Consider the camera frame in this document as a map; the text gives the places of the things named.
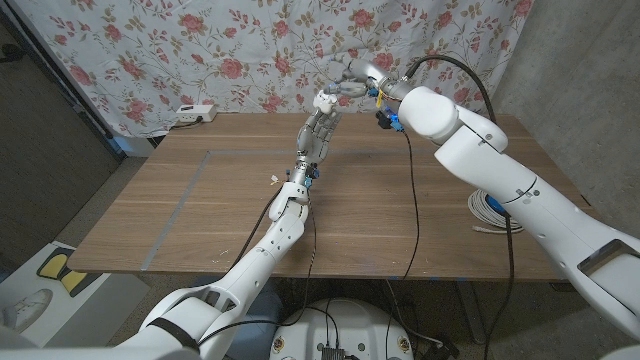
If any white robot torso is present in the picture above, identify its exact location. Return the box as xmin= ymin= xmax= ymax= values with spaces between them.
xmin=268 ymin=298 xmax=415 ymax=360

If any floral rose backdrop cloth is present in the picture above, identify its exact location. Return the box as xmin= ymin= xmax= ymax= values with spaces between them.
xmin=12 ymin=0 xmax=535 ymax=139

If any white storage box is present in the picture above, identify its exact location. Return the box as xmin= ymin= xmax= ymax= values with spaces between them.
xmin=113 ymin=134 xmax=156 ymax=159

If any white power strip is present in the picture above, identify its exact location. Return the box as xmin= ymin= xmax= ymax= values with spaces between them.
xmin=175 ymin=103 xmax=218 ymax=124

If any white shoe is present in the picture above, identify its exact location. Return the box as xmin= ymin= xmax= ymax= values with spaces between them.
xmin=2 ymin=288 xmax=54 ymax=334

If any blue round pedal button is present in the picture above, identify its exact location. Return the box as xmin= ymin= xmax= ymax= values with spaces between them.
xmin=485 ymin=194 xmax=509 ymax=217

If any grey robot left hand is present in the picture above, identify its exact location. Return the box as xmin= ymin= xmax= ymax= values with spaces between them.
xmin=288 ymin=108 xmax=345 ymax=189

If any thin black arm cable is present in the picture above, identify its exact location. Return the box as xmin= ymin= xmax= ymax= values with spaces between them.
xmin=197 ymin=204 xmax=319 ymax=347
xmin=402 ymin=128 xmax=421 ymax=281

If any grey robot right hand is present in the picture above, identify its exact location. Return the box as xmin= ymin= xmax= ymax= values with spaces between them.
xmin=323 ymin=58 xmax=416 ymax=105

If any white floor board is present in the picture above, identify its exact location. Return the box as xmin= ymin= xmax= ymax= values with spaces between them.
xmin=0 ymin=241 xmax=151 ymax=351

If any white AirPods case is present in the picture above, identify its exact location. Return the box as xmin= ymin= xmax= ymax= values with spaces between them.
xmin=313 ymin=90 xmax=340 ymax=115

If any black power strip cord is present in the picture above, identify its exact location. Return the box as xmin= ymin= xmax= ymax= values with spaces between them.
xmin=169 ymin=115 xmax=205 ymax=131

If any coiled white cable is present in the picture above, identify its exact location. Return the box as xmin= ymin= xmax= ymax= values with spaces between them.
xmin=467 ymin=188 xmax=525 ymax=235

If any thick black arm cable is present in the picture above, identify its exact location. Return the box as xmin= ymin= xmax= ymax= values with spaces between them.
xmin=228 ymin=185 xmax=286 ymax=271
xmin=403 ymin=53 xmax=516 ymax=360

